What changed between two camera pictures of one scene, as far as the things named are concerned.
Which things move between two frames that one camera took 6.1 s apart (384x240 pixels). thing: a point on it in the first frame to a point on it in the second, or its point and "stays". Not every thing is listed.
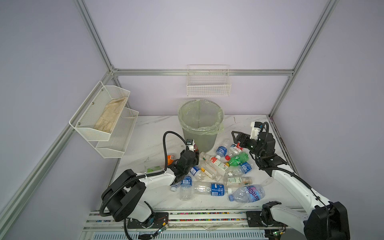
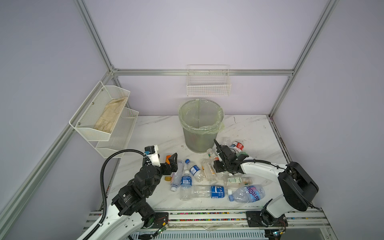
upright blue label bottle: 185,189 stays
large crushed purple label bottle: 247,194 stays
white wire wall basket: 208,80 stays
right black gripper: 243,137 to 215,167
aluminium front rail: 100,221 stays
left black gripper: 196,160 to 173,165
